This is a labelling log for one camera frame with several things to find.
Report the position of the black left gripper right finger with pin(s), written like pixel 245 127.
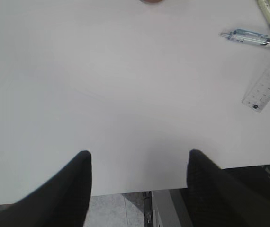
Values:
pixel 233 197

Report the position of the grey table frame below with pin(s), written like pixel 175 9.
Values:
pixel 170 208

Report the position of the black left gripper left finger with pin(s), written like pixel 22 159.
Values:
pixel 62 201

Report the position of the blue-grey ballpoint pen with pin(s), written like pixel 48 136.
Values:
pixel 247 37

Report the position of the transparent plastic ruler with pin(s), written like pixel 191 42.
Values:
pixel 259 95

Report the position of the brown Nescafe coffee bottle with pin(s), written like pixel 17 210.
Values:
pixel 151 1

